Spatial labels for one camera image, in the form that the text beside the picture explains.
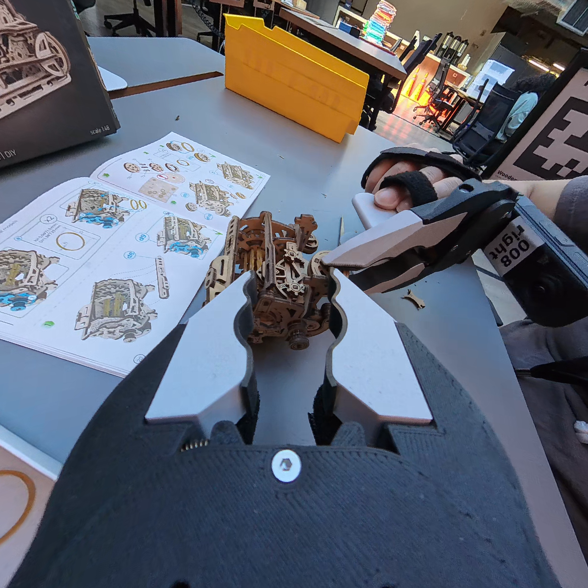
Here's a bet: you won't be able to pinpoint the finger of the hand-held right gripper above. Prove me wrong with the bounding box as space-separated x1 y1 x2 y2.
351 257 444 296
321 215 461 269

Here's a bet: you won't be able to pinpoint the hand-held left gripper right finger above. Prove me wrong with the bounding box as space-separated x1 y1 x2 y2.
324 268 434 441

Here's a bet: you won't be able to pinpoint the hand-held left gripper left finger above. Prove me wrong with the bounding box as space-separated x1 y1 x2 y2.
145 270 258 441

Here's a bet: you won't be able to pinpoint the wooden mechanical model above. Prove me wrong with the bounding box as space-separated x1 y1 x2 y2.
204 210 332 352

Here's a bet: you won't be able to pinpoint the person's right forearm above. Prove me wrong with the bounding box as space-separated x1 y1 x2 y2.
524 176 588 230

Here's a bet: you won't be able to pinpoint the black model kit box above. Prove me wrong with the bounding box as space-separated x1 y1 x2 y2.
0 0 121 170

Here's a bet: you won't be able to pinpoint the person's right hand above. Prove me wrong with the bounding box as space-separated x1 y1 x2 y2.
362 145 530 214

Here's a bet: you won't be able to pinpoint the person's grey trousers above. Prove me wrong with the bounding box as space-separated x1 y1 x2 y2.
500 317 588 556

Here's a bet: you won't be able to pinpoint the printed tag placard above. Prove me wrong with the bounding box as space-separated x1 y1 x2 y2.
481 59 588 183

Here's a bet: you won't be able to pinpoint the black mesh office chair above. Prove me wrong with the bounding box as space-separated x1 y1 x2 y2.
452 83 524 166

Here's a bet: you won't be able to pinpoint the illustrated instruction booklet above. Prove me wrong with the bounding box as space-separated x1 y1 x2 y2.
0 132 272 378

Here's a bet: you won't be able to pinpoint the yellow plastic bin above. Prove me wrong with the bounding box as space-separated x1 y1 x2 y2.
224 13 370 144

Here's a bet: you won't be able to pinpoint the brown wooden desk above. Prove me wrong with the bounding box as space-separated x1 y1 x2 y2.
279 7 409 131

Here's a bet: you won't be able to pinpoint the white cardboard tray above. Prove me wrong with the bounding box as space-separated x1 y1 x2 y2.
0 425 63 559

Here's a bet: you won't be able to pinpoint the group of yellow rubber bands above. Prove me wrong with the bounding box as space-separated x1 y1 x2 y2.
0 469 36 545

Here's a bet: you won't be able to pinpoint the colourful stacked trays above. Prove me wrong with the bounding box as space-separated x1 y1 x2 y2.
362 0 399 44

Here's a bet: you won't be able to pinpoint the white rounded pad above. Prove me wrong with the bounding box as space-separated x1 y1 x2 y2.
98 66 128 92

